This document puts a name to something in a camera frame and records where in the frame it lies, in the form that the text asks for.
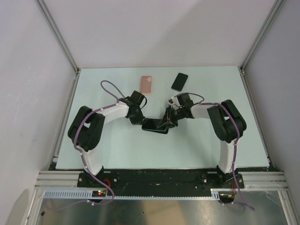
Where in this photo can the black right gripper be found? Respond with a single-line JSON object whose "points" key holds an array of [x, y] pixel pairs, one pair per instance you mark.
{"points": [[168, 113]]}

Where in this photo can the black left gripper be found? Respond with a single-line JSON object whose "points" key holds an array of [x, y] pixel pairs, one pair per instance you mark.
{"points": [[138, 121]]}

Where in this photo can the dark teal smartphone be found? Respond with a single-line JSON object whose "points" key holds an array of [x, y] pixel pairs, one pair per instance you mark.
{"points": [[149, 122]]}

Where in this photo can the black phone case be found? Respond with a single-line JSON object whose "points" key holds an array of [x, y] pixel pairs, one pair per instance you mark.
{"points": [[156, 130]]}

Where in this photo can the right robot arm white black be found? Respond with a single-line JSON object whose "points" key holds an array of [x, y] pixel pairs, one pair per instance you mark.
{"points": [[226, 120]]}

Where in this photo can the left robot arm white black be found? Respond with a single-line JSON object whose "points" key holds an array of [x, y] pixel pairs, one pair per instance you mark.
{"points": [[86, 129]]}

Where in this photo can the pink phone case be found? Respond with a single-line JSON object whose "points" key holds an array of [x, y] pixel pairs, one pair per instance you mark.
{"points": [[146, 84]]}

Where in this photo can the black smartphone far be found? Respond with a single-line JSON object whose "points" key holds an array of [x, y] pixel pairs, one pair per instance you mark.
{"points": [[179, 82]]}

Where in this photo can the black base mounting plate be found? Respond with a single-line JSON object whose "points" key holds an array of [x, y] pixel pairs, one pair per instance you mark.
{"points": [[181, 182]]}

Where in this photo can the left control board with LEDs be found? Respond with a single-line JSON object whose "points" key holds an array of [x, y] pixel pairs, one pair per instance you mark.
{"points": [[99, 193]]}

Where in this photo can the right control board with wires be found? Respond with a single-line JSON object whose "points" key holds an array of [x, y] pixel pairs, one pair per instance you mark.
{"points": [[226, 197]]}

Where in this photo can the white slotted cable duct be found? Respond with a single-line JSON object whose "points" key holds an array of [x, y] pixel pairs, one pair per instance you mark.
{"points": [[87, 194]]}

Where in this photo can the aluminium front rail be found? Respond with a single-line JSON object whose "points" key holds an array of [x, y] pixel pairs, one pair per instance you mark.
{"points": [[260, 181]]}

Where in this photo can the left aluminium frame post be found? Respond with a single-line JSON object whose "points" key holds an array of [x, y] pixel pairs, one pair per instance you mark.
{"points": [[57, 34]]}

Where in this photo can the aluminium frame post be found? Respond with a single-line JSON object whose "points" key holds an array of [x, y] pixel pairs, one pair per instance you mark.
{"points": [[266, 26], [57, 34]]}

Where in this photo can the right aluminium frame post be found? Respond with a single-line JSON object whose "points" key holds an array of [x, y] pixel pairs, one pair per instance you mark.
{"points": [[266, 26]]}

